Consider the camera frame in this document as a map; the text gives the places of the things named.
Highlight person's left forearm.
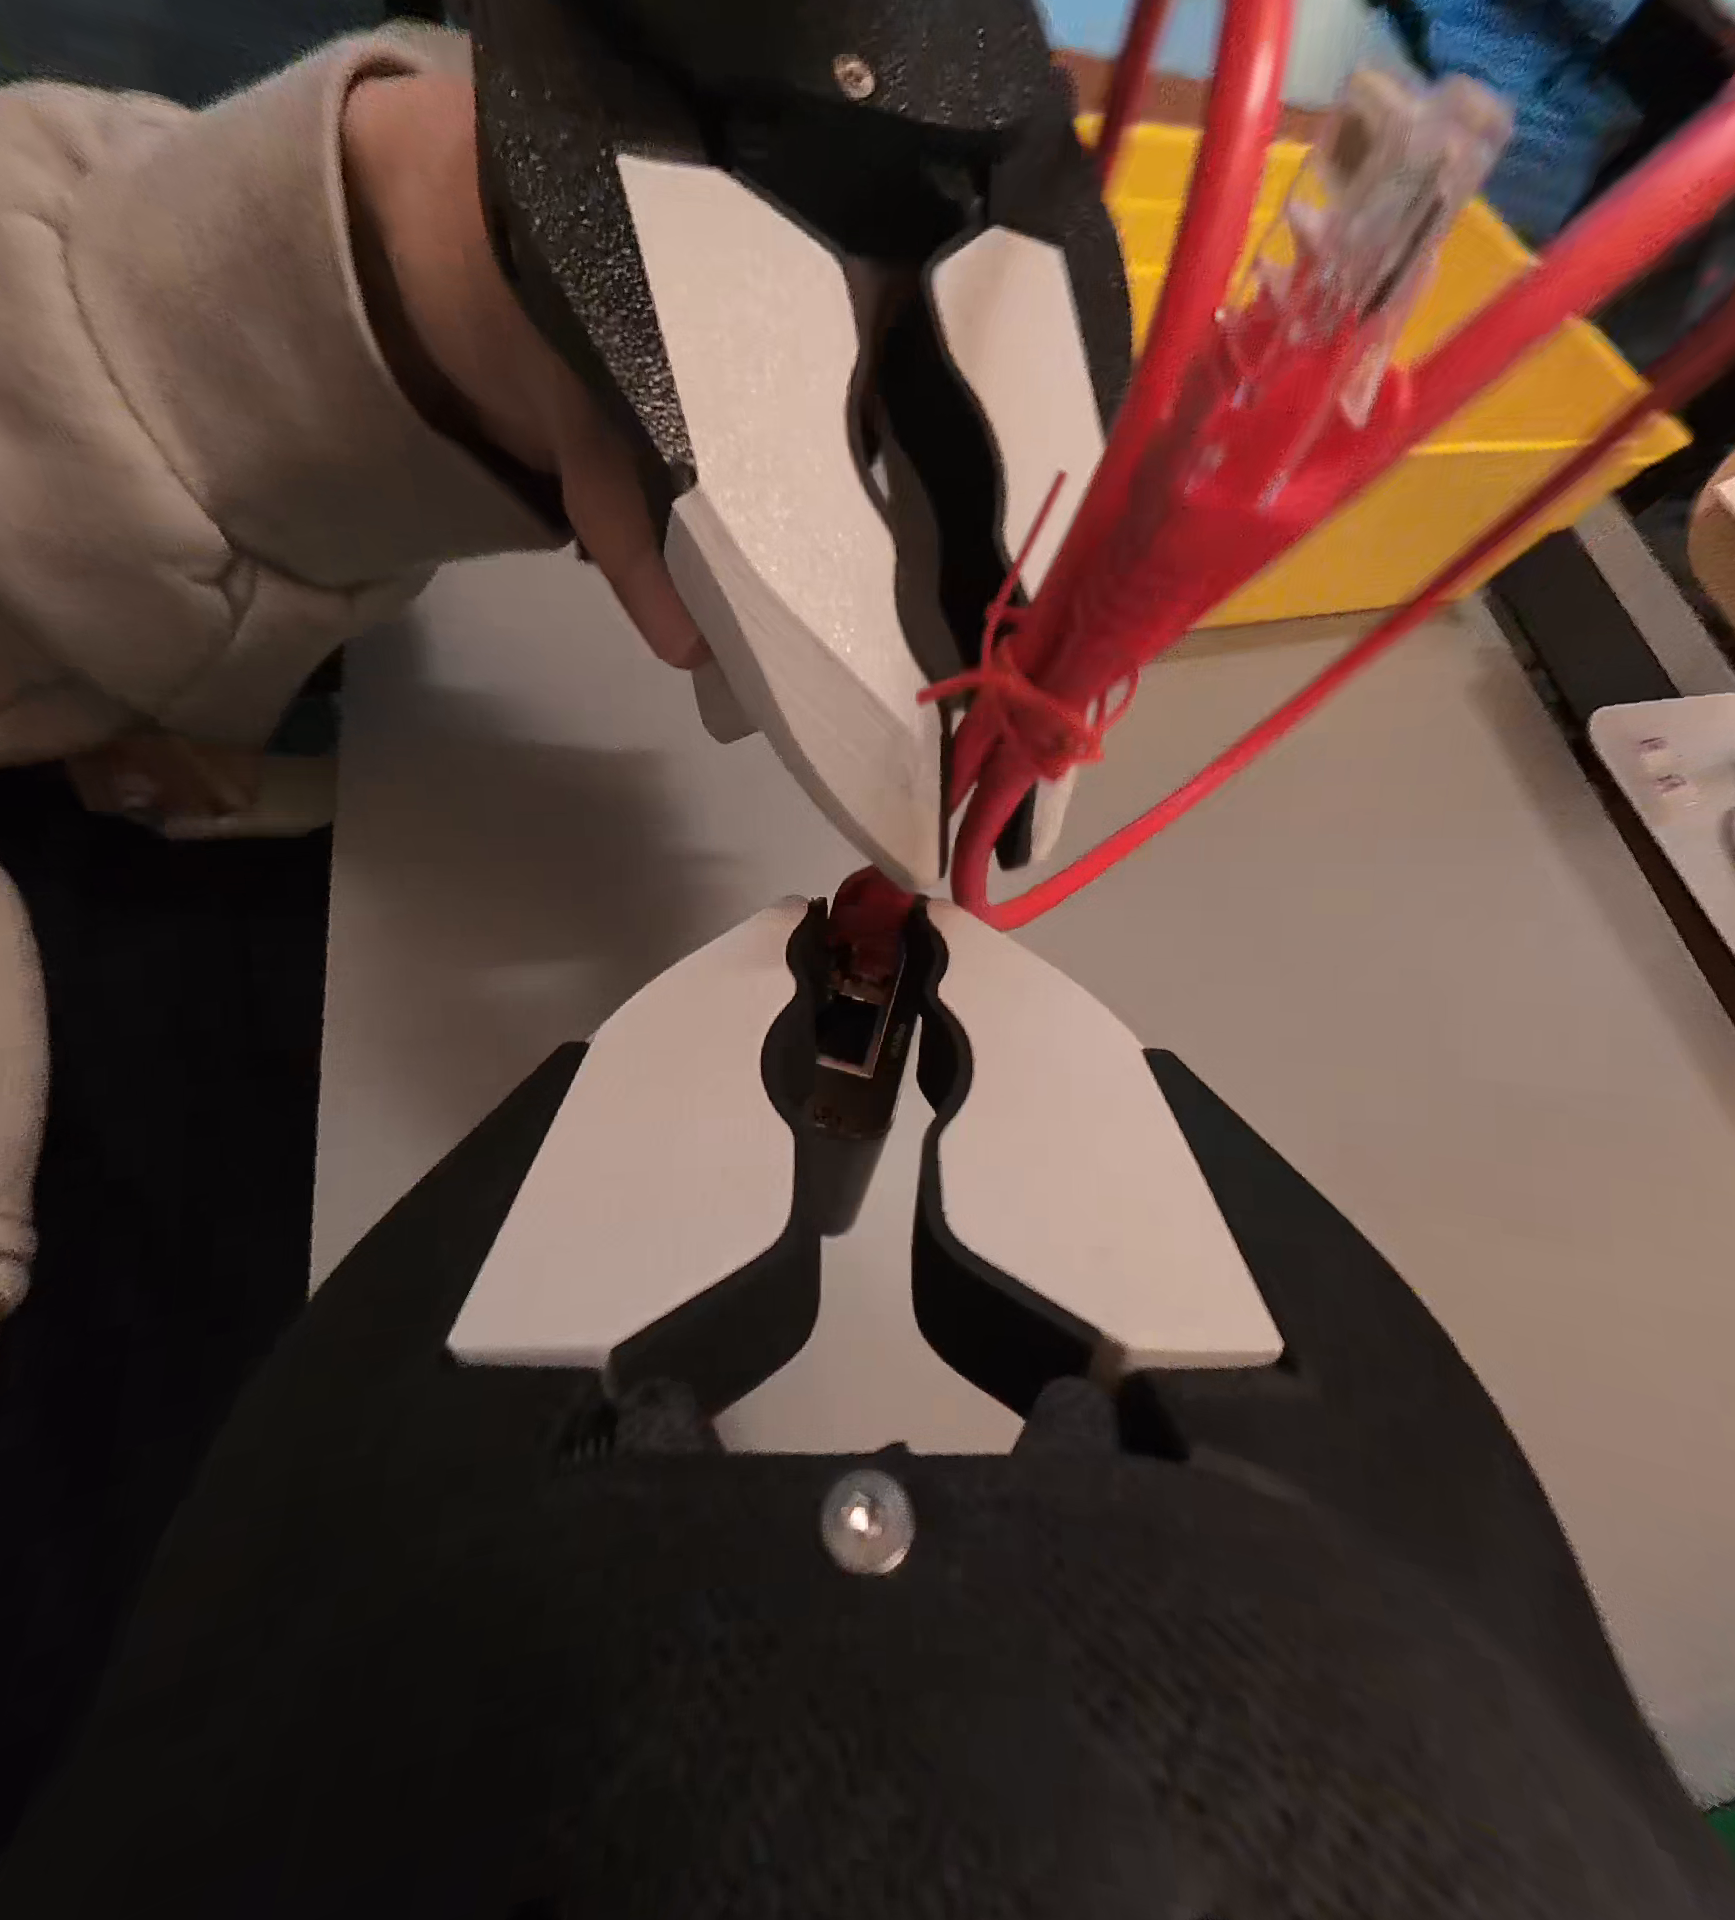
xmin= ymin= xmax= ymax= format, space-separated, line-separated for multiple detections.
xmin=0 ymin=30 xmax=575 ymax=783

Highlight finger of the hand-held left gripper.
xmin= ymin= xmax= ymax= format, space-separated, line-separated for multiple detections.
xmin=612 ymin=150 xmax=951 ymax=890
xmin=868 ymin=226 xmax=1115 ymax=875

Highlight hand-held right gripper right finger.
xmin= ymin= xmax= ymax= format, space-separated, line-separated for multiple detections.
xmin=908 ymin=897 xmax=1289 ymax=1419

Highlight person's left hand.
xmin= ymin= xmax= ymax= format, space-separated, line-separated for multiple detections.
xmin=353 ymin=67 xmax=710 ymax=672

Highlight yellow plastic bin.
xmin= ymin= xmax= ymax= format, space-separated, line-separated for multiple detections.
xmin=1077 ymin=117 xmax=1694 ymax=633

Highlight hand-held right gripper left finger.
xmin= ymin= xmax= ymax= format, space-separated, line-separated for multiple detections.
xmin=444 ymin=895 xmax=827 ymax=1412

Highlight black ethernet splitter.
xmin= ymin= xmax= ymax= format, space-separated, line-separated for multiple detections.
xmin=805 ymin=960 xmax=912 ymax=1236

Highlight dark cloth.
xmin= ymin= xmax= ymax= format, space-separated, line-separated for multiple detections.
xmin=0 ymin=766 xmax=337 ymax=1863

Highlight grey metal stand base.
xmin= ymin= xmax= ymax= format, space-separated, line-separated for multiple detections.
xmin=1587 ymin=690 xmax=1735 ymax=1082

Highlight red ethernet cable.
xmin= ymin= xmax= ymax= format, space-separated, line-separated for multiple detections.
xmin=825 ymin=0 xmax=1735 ymax=977

